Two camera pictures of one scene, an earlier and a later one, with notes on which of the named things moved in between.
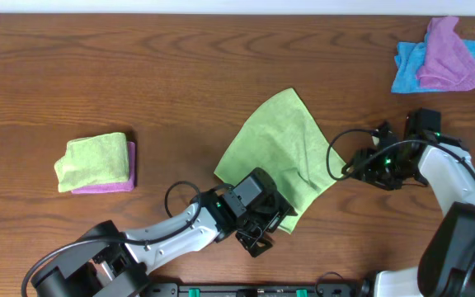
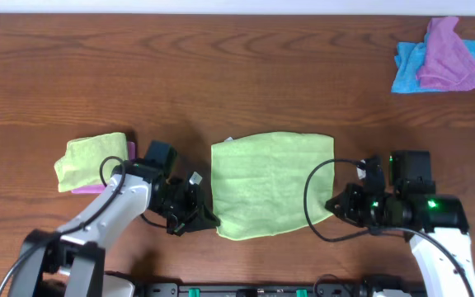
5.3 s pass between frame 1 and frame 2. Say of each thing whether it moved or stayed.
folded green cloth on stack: stayed
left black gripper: moved
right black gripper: moved
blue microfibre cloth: stayed
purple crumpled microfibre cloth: stayed
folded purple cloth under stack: stayed
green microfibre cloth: moved
